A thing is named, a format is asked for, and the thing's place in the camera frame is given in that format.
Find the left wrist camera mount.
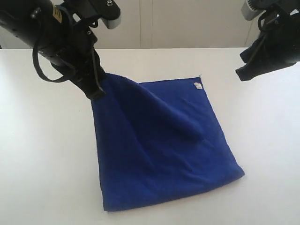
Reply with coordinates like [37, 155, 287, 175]
[61, 0, 121, 30]

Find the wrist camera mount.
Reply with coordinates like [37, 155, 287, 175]
[241, 0, 279, 21]
[61, 0, 121, 30]

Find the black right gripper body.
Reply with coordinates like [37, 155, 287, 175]
[246, 0, 300, 73]

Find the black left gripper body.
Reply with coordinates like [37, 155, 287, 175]
[0, 0, 97, 87]

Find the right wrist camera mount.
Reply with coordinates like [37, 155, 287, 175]
[241, 0, 279, 21]

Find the blue microfiber towel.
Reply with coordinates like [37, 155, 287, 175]
[91, 74, 245, 212]

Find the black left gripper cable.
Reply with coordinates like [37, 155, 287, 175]
[32, 4, 105, 98]

